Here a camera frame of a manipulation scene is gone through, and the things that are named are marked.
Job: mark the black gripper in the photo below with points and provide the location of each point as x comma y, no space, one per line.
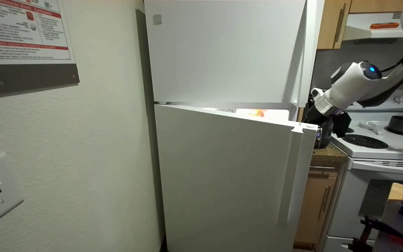
334,124

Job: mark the white fridge door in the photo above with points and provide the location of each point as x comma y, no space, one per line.
232,182

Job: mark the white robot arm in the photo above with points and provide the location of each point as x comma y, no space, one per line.
355,82

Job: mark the black air fryer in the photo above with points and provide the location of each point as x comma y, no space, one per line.
325,138

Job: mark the wooden lower cabinet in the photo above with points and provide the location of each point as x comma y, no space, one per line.
323,178

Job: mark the wooden cabinet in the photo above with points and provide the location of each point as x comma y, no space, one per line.
337,14
323,178

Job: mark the white electric stove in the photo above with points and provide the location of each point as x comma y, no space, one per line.
374,163

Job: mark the orange juice carton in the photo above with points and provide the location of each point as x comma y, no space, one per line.
261,112

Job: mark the wooden upper cabinet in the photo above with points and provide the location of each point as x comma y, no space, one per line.
337,14

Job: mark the black orange tool clamp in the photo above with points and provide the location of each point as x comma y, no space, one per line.
372,223

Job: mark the white upper freezer door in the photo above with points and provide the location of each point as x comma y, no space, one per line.
225,51

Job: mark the red white wall notice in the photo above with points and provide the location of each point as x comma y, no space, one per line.
34,33

